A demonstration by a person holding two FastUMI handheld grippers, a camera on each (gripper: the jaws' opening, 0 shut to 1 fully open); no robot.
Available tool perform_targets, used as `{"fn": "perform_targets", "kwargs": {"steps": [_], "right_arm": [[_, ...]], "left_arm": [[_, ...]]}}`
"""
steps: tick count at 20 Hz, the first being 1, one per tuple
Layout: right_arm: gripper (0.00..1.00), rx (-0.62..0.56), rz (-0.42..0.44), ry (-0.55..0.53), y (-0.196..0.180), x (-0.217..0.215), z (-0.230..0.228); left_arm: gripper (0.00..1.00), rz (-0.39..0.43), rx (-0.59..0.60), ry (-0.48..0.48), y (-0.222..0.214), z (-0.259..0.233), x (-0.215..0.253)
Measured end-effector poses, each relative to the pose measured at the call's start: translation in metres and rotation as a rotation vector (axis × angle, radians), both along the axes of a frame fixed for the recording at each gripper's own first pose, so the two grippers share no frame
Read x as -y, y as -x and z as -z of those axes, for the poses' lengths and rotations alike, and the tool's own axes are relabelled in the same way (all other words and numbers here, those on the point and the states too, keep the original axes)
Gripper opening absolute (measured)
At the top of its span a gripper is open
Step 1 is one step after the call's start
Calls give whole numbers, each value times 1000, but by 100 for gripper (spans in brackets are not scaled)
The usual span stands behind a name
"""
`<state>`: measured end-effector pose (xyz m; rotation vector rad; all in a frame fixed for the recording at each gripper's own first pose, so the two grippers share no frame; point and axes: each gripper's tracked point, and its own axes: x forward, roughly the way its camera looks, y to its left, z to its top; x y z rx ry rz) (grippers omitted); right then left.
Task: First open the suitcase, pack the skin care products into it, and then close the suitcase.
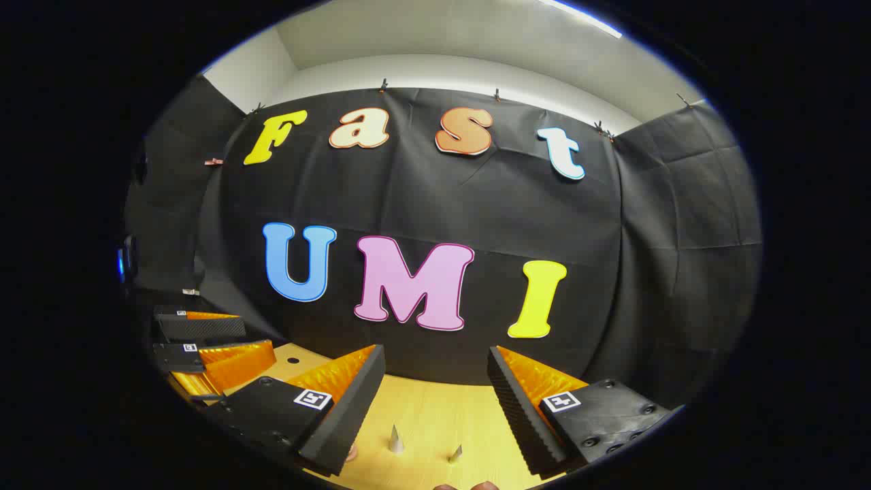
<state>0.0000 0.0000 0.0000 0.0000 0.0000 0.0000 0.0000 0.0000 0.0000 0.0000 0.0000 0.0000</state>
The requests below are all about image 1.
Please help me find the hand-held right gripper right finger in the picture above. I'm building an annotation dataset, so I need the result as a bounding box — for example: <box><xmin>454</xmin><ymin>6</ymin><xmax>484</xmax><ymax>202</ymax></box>
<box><xmin>487</xmin><ymin>345</ymin><xmax>674</xmax><ymax>478</ymax></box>

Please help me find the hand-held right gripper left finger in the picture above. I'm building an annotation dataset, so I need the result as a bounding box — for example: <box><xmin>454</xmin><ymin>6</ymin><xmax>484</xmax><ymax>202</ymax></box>
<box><xmin>203</xmin><ymin>344</ymin><xmax>387</xmax><ymax>478</ymax></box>

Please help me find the dark device with blue light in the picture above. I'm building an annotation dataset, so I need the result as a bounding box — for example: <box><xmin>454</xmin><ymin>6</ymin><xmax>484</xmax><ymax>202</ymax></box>
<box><xmin>116</xmin><ymin>233</ymin><xmax>139</xmax><ymax>287</ymax></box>

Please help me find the black backdrop cloth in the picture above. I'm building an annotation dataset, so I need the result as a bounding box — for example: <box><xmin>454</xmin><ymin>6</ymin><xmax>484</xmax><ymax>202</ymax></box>
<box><xmin>122</xmin><ymin>75</ymin><xmax>763</xmax><ymax>409</ymax></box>

